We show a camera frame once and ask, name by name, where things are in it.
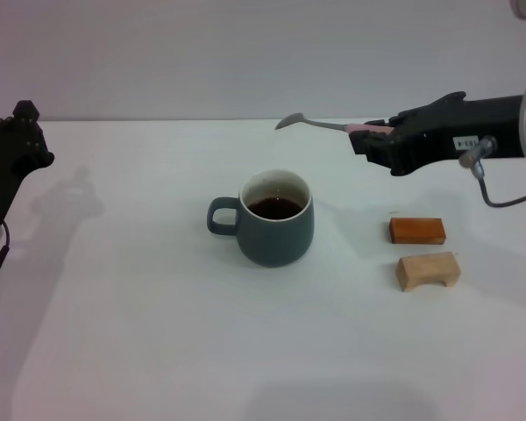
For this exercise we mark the dark coffee liquid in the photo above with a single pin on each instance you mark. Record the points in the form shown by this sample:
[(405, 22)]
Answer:
[(276, 208)]

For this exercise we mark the light wooden spoon rest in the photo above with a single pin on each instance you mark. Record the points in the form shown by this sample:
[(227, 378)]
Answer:
[(421, 267)]

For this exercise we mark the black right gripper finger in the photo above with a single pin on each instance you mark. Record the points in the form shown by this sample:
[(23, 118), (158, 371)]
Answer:
[(374, 147), (399, 119)]

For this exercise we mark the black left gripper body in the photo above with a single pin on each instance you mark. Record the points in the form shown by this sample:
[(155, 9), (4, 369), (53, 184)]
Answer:
[(0, 171)]

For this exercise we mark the brown wooden block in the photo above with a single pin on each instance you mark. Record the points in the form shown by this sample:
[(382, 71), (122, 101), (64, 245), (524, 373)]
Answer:
[(416, 230)]

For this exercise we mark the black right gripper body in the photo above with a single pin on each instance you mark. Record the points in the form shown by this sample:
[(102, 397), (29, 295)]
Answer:
[(438, 131)]

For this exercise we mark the grey ceramic mug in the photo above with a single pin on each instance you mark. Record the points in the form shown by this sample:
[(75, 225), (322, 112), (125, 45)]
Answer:
[(276, 243)]

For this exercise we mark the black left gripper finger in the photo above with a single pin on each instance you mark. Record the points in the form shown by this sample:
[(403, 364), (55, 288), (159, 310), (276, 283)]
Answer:
[(37, 151)]

